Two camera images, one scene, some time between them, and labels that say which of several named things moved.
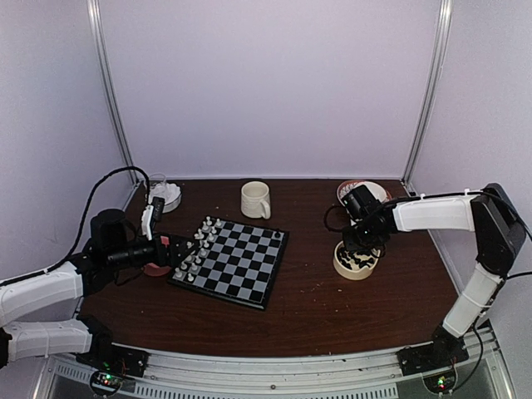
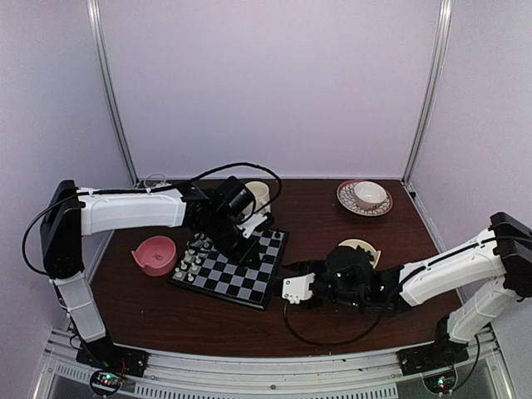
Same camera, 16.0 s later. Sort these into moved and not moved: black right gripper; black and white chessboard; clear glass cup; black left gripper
Moved: black right gripper; black left gripper
Not moved: clear glass cup; black and white chessboard
